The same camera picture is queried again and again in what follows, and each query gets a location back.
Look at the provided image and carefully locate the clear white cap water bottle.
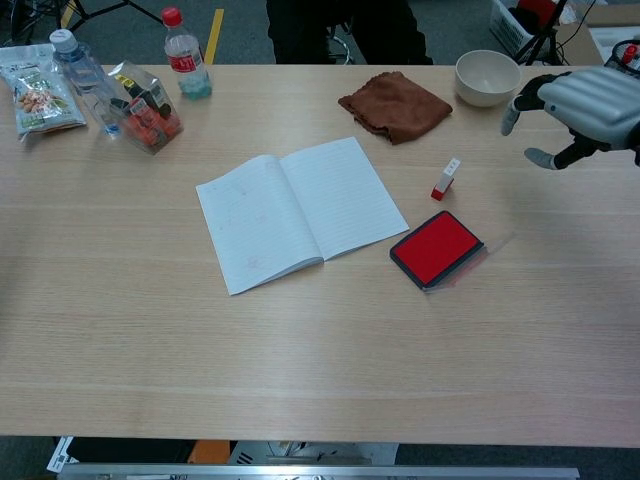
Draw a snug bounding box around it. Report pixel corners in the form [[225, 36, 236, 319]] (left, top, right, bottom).
[[49, 28, 124, 139]]

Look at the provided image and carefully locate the white printed label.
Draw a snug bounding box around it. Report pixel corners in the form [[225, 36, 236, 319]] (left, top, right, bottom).
[[46, 436, 76, 474]]

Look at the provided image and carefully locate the clear bag of orange items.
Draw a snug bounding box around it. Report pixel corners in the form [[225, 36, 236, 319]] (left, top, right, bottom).
[[102, 60, 185, 156]]

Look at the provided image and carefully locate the black mesh pen holder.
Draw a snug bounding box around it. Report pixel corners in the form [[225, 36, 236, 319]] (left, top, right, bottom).
[[603, 39, 640, 79]]

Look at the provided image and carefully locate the nut snack bag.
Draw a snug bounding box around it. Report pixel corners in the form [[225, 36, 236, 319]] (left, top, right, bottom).
[[0, 43, 88, 141]]

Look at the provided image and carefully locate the brown folded cloth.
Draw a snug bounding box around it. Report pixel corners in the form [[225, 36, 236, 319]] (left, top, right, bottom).
[[337, 71, 454, 146]]

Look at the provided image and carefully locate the red cap soda bottle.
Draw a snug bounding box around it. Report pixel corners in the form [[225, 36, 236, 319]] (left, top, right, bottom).
[[161, 6, 213, 100]]

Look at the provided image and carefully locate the open lined notebook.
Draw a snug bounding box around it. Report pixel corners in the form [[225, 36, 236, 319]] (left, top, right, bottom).
[[195, 136, 410, 297]]

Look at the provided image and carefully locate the person in black trousers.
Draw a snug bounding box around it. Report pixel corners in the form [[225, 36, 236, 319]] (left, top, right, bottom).
[[264, 0, 434, 66]]

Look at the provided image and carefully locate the white equipment under table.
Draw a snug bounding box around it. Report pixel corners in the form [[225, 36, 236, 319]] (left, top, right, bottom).
[[229, 440, 399, 466]]

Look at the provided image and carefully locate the aluminium rail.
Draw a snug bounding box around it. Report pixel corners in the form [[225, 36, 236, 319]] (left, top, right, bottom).
[[57, 464, 581, 480]]

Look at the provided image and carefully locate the orange object under table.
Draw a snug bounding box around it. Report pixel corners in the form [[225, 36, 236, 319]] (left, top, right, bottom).
[[189, 439, 232, 465]]

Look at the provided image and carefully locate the white plastic basket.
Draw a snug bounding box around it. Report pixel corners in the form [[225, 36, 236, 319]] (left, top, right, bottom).
[[488, 0, 540, 51]]

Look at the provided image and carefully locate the cream bowl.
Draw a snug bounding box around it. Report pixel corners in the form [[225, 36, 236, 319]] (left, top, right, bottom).
[[454, 49, 522, 109]]

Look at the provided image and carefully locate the clear plastic lid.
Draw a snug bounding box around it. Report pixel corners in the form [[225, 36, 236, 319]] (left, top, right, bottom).
[[422, 232, 517, 295]]

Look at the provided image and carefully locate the black tripod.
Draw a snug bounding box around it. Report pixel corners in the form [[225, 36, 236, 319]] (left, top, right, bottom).
[[512, 0, 574, 66], [9, 0, 166, 41]]

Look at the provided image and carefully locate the red ink pad black case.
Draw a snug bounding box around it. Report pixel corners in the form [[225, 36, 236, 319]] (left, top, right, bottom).
[[389, 210, 485, 290]]

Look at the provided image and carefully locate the brown cardboard box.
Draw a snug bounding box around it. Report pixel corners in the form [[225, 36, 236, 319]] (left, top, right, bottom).
[[554, 0, 640, 67]]

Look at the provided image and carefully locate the chrome stool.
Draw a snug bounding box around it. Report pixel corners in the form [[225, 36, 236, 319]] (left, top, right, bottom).
[[325, 22, 356, 65]]

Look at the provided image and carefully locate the small red white stamp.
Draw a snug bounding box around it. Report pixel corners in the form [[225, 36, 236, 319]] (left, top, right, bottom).
[[430, 158, 462, 202]]

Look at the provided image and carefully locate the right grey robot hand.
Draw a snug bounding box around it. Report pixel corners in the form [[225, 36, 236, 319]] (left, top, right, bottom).
[[501, 66, 640, 171]]

